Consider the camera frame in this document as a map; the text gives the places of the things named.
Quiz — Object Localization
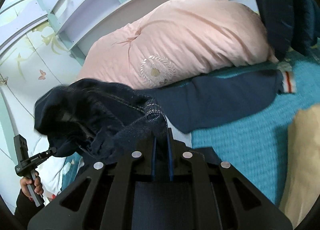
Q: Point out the teal quilted bedspread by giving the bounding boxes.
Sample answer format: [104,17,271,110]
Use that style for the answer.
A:
[178,49,319,205]

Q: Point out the dark blue puffer jacket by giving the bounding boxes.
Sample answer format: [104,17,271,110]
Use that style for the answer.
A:
[256,0,319,60]

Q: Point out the left hand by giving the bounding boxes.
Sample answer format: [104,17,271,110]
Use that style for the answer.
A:
[19,170,45,199]

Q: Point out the beige folded cloth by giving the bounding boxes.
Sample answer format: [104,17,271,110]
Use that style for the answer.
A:
[279,104,319,229]

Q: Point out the navy sweater with striped cuff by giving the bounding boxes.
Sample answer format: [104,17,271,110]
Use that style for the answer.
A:
[145,70,297,134]

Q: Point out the dark denim jeans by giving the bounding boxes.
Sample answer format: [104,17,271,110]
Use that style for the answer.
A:
[34,79,167,164]

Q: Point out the pink quilted duvet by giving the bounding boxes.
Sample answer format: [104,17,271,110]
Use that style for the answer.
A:
[78,0,276,89]

